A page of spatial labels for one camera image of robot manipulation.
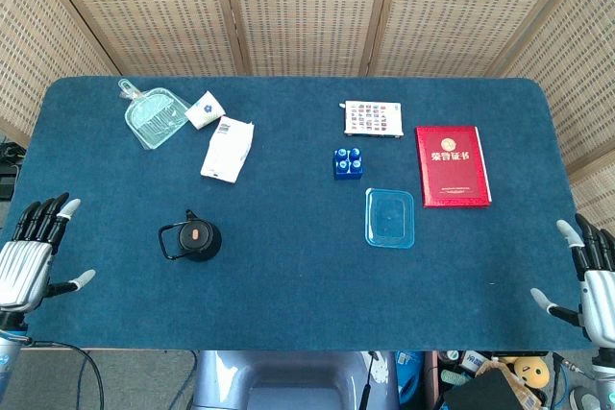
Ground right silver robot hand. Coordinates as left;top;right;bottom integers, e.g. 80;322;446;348
529;213;615;359

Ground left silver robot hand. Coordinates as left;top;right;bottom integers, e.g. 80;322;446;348
0;192;96;330

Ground black round kettle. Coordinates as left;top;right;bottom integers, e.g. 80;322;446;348
158;208;223;263

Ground clear blue plastic container lid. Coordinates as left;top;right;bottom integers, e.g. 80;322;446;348
364;187;416;251

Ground black equipment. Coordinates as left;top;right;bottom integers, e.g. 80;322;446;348
0;138;23;200

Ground yellow emoji plush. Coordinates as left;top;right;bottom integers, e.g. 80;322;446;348
513;356;550;388

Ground black box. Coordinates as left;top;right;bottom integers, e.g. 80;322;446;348
441;369;525;410

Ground red certificate folder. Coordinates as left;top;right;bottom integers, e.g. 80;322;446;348
415;125;493;209

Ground clear green plastic dustpan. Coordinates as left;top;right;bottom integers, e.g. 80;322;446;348
117;77;189;151

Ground white plastic packet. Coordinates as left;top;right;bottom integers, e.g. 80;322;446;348
200;115;256;185

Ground white paper cup blue flower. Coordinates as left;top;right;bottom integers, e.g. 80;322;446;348
184;90;226;131

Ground blue felt table cloth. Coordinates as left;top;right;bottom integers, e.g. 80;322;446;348
13;76;597;352

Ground blue building block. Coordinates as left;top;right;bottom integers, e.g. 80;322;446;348
333;146;365;181

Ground white book with picture grid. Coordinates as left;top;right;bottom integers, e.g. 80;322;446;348
343;100;405;138

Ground grey robot torso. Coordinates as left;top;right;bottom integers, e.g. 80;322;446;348
191;350;400;410

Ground black cable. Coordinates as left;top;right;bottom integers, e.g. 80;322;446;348
21;338;106;410

